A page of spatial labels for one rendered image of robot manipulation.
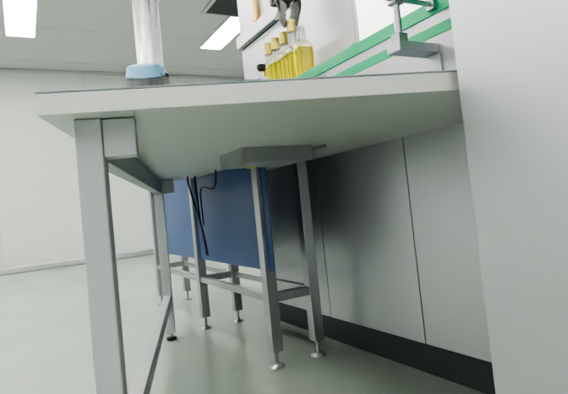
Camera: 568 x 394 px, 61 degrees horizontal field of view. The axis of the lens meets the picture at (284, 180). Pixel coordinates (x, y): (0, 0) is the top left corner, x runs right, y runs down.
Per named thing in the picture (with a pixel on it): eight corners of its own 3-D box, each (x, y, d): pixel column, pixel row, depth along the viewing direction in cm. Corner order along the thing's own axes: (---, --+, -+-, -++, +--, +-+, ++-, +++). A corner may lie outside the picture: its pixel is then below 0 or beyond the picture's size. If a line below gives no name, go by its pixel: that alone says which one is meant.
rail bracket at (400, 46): (450, 77, 104) (438, -25, 105) (389, 74, 96) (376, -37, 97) (433, 83, 108) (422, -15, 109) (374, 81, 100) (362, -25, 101)
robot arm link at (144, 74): (124, 103, 143) (120, 58, 144) (133, 112, 157) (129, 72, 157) (166, 101, 145) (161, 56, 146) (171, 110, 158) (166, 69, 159)
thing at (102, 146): (111, 604, 71) (71, 118, 74) (166, 338, 219) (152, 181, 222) (175, 588, 72) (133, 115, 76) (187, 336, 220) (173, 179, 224)
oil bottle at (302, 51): (319, 101, 162) (312, 38, 163) (304, 101, 159) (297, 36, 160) (310, 105, 166) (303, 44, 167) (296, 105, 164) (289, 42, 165)
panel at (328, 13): (472, 11, 120) (456, -122, 122) (464, 9, 119) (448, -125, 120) (295, 97, 199) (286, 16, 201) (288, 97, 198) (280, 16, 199)
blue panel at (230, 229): (319, 264, 171) (306, 144, 173) (274, 271, 162) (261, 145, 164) (186, 248, 310) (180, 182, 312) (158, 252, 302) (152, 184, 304)
